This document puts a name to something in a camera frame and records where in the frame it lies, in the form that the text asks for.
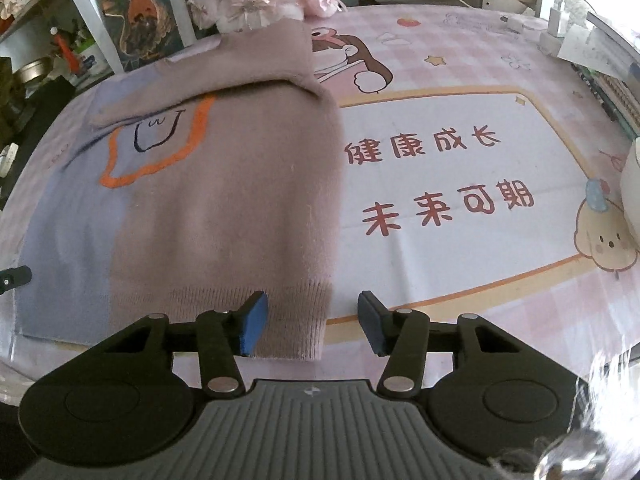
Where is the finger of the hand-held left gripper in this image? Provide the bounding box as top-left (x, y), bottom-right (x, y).
top-left (0, 265), bottom-right (33, 295)

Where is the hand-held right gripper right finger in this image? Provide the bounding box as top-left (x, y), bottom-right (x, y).
top-left (357, 289), bottom-right (532, 397)

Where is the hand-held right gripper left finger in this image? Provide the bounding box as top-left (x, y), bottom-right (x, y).
top-left (94, 290), bottom-right (270, 397)

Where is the lavender and mauve knit sweater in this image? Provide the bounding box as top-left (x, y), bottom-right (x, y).
top-left (14, 22), bottom-right (344, 362)

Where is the white wristwatch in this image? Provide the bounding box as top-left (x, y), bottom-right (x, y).
top-left (0, 142), bottom-right (21, 179)

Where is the pink printed desk mat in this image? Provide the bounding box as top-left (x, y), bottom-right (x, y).
top-left (0, 1), bottom-right (640, 403)

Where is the black box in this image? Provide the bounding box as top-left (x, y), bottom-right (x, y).
top-left (15, 76), bottom-right (78, 133)

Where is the metal bowl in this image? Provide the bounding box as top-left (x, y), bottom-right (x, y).
top-left (12, 57), bottom-right (52, 87)

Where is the fluffy white sleeve cuff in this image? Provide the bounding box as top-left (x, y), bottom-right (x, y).
top-left (487, 342), bottom-right (640, 480)

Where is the white and wood shelf unit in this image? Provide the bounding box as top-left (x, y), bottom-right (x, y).
top-left (0, 0), bottom-right (551, 76)

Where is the illustrated book box set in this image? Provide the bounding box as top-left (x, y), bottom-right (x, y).
top-left (95, 0), bottom-right (184, 72)

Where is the keyboard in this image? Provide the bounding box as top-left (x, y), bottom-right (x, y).
top-left (570, 59), bottom-right (640, 138)

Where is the white charger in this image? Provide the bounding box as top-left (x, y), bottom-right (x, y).
top-left (539, 6), bottom-right (567, 57)

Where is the sheet of paper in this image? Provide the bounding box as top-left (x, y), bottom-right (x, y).
top-left (556, 9), bottom-right (640, 78)

